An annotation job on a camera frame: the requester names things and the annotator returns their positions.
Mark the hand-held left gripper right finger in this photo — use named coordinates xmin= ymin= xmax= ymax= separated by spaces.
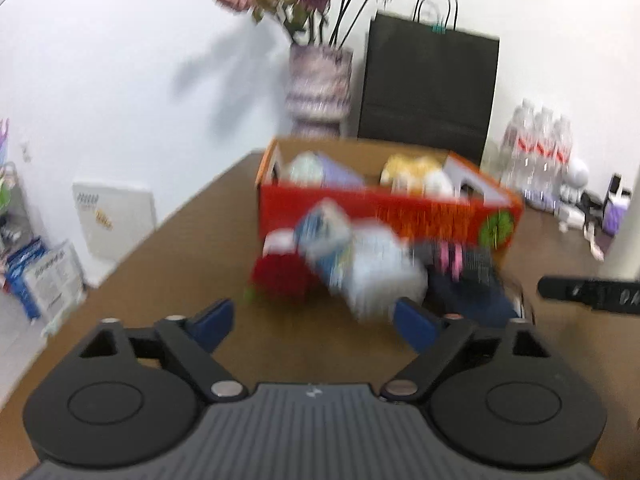
xmin=379 ymin=297 xmax=553 ymax=404

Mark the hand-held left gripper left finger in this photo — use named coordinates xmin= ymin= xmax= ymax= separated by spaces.
xmin=75 ymin=298 xmax=249 ymax=404

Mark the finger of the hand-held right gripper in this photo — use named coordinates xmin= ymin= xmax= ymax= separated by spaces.
xmin=537 ymin=275 xmax=594 ymax=311

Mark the white tissue pack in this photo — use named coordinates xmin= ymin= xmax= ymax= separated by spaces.
xmin=344 ymin=227 xmax=430 ymax=322

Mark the dark blue pouch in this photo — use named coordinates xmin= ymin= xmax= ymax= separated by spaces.
xmin=429 ymin=274 xmax=522 ymax=330

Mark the red plush toy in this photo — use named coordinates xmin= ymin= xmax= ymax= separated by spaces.
xmin=248 ymin=229 xmax=315 ymax=305

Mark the black pink-striped item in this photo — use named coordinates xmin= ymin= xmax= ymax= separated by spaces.
xmin=412 ymin=239 xmax=502 ymax=286

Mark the red cardboard box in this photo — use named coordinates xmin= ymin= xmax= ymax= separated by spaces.
xmin=255 ymin=137 xmax=526 ymax=257

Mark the white and blue packet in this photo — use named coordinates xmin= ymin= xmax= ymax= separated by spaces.
xmin=294 ymin=199 xmax=362 ymax=292

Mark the brown wooden desktop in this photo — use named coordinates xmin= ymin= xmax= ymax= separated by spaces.
xmin=0 ymin=149 xmax=640 ymax=480

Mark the white charger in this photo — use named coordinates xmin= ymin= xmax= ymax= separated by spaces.
xmin=556 ymin=205 xmax=587 ymax=233

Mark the purple box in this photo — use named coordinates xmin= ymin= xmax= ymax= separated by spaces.
xmin=602 ymin=195 xmax=633 ymax=237

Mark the white robot toy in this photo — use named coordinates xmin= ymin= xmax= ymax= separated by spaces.
xmin=559 ymin=157 xmax=592 ymax=213

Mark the clear water bottle red label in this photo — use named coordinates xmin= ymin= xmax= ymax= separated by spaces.
xmin=525 ymin=106 xmax=556 ymax=198
xmin=547 ymin=116 xmax=573 ymax=196
xmin=501 ymin=99 xmax=535 ymax=188

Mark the yellow and white plush toy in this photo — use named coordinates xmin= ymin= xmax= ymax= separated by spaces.
xmin=380 ymin=154 xmax=457 ymax=197

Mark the purple packet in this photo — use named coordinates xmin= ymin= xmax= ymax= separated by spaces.
xmin=320 ymin=154 xmax=366 ymax=188

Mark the white printed cardboard box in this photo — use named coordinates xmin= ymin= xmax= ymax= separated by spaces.
xmin=24 ymin=241 xmax=87 ymax=323

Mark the white and green bottle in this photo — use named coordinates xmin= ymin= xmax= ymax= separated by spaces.
xmin=287 ymin=152 xmax=326 ymax=187

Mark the blue cardboard box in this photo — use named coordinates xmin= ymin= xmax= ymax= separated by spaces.
xmin=5 ymin=237 xmax=50 ymax=320

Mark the black paper bag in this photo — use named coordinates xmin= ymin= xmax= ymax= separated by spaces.
xmin=357 ymin=12 xmax=501 ymax=167

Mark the pink marbled vase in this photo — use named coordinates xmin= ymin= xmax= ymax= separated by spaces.
xmin=286 ymin=42 xmax=355 ymax=138

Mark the white wall box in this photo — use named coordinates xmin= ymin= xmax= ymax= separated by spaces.
xmin=71 ymin=177 xmax=159 ymax=262

